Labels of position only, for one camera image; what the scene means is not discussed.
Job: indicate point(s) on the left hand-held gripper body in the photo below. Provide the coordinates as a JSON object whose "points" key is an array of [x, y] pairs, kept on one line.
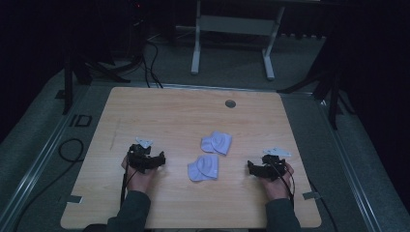
{"points": [[139, 158]]}

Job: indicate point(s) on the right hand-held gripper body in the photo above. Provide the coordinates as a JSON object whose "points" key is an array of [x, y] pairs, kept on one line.
{"points": [[272, 167]]}

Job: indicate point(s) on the person's right hand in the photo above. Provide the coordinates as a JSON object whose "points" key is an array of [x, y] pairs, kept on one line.
{"points": [[276, 189]]}

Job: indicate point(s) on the person's left hand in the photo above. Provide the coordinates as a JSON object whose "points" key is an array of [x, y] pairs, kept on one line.
{"points": [[138, 181]]}

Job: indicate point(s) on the white folded sock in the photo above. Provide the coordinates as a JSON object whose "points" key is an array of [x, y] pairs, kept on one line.
{"points": [[216, 142], [203, 168]]}

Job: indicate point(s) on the grey tape piece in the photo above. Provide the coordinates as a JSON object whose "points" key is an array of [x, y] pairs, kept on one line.
{"points": [[311, 195], [74, 199]]}

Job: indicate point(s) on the round grey table grommet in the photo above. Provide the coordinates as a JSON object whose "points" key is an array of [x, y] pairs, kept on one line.
{"points": [[230, 103]]}

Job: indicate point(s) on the black floor tape marking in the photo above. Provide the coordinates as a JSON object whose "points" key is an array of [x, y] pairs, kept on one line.
{"points": [[80, 120]]}

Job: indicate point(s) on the black tripod stand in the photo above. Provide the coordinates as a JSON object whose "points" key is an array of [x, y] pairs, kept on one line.
{"points": [[82, 69], [328, 83]]}

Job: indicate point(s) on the metal floor rail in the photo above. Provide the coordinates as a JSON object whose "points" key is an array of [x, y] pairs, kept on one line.
{"points": [[35, 167], [351, 174]]}

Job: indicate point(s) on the white metal table frame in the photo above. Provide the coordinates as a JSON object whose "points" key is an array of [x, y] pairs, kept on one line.
{"points": [[237, 25]]}

